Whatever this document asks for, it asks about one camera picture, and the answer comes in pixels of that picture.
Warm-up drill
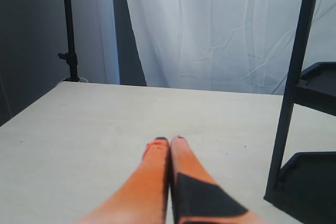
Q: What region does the white backdrop curtain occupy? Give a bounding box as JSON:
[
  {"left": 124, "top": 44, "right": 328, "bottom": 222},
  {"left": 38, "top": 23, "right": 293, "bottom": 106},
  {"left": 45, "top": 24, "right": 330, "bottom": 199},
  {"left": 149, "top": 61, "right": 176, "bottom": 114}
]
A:
[{"left": 94, "top": 0, "right": 336, "bottom": 96}]

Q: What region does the black metal shelf rack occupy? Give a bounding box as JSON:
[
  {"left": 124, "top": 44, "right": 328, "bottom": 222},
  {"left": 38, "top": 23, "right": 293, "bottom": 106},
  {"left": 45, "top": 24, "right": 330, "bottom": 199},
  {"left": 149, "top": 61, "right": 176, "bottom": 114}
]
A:
[{"left": 264, "top": 0, "right": 335, "bottom": 223}]

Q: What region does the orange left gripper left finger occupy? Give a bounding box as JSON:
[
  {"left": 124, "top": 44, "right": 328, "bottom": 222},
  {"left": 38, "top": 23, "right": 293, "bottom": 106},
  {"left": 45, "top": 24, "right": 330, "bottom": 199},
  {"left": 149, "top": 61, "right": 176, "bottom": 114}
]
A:
[{"left": 78, "top": 137, "right": 170, "bottom": 223}]

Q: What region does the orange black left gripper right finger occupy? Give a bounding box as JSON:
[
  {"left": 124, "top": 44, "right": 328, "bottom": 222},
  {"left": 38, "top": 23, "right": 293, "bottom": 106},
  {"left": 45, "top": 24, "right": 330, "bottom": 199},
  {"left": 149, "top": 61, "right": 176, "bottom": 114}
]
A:
[{"left": 170, "top": 136, "right": 265, "bottom": 223}]

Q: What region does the black light stand pole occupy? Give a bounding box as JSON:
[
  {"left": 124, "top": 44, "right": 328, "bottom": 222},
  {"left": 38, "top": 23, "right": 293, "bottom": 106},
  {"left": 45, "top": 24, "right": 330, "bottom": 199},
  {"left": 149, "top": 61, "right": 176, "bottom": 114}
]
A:
[{"left": 58, "top": 0, "right": 79, "bottom": 82}]

